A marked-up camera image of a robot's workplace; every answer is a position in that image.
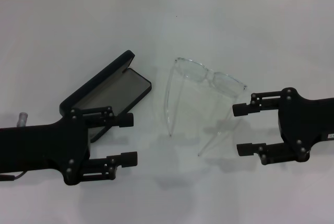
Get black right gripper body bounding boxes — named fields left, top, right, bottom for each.
left=278, top=87, right=334, bottom=162

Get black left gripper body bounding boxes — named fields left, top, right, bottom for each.
left=0, top=108, right=91, bottom=185

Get black glasses case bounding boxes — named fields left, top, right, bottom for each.
left=59, top=50, right=152, bottom=143

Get clear frame glasses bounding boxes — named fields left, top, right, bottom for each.
left=164, top=56, right=248, bottom=157

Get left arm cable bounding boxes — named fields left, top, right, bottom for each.
left=0, top=170, right=27, bottom=182

